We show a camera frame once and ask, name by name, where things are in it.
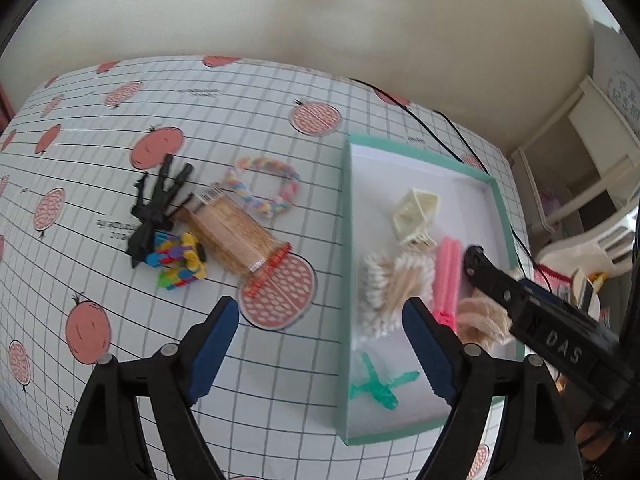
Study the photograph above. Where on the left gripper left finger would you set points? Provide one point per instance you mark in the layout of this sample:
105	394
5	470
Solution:
208	345

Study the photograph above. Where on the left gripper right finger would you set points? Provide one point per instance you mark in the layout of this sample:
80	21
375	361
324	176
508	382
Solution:
436	347

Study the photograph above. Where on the pink hair roller clip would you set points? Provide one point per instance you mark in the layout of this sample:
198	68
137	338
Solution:
448	265

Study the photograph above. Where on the bag of cotton swabs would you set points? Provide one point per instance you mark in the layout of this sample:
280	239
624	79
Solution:
388	282

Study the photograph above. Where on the black hair claw clip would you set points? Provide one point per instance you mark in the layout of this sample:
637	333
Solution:
153	215

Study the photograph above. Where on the cream lace scrunchie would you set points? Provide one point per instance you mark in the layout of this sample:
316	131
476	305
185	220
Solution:
480	320

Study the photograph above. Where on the teal translucent hair clip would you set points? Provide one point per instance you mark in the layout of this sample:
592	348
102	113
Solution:
381	392

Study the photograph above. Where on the white chair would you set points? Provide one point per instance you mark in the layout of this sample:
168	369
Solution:
607	248

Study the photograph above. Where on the clear toothpick box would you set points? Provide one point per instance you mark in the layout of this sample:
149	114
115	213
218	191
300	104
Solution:
234	238

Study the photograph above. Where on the cream hair claw clip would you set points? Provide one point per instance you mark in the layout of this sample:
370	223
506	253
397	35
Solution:
413	218

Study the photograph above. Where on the teal shallow box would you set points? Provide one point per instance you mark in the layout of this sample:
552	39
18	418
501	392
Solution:
377	174

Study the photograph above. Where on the pomegranate grid tablecloth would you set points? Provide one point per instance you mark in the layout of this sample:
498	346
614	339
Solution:
185	248

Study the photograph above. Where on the white shelf unit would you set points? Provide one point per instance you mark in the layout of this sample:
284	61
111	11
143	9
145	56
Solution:
589	146

